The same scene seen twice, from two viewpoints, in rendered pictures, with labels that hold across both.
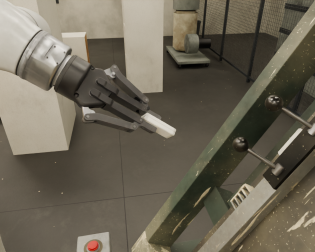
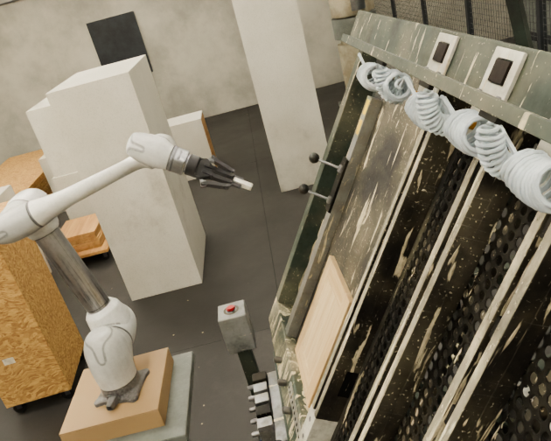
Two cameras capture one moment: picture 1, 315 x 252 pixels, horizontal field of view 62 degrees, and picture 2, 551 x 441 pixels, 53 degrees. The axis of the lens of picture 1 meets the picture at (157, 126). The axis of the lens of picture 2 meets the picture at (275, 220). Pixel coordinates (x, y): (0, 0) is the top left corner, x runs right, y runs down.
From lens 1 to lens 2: 1.46 m
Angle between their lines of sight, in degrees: 12
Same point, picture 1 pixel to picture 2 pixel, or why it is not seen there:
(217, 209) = not seen: hidden behind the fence
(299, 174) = (341, 199)
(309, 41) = (349, 109)
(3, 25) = (159, 148)
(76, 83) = (194, 167)
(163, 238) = (291, 297)
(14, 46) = (164, 156)
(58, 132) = (185, 258)
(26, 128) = (144, 259)
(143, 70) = (296, 150)
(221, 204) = not seen: hidden behind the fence
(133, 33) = (270, 100)
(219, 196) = not seen: hidden behind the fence
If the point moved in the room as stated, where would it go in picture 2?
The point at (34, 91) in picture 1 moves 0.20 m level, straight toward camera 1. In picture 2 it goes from (148, 208) to (152, 216)
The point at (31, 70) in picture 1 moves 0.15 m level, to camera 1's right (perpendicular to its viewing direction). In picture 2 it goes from (173, 165) to (215, 156)
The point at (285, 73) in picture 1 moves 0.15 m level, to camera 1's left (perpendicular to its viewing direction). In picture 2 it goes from (341, 135) to (302, 143)
